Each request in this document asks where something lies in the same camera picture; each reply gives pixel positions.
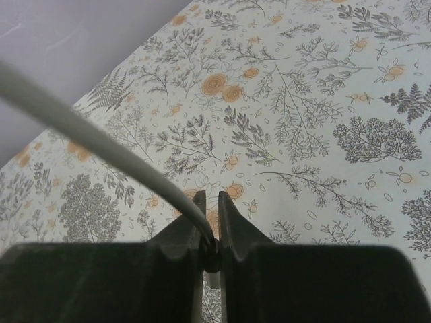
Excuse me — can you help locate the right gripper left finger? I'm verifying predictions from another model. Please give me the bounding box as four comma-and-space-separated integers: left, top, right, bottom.
1, 216, 203, 322

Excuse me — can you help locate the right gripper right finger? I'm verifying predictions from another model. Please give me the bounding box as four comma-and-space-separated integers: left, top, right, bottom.
218, 192, 430, 322

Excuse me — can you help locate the grey headphone cable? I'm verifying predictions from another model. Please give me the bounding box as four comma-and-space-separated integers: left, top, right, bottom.
0, 60, 223, 289

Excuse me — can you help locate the floral patterned table mat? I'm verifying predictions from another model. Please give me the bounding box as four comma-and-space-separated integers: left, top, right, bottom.
1, 1, 430, 322

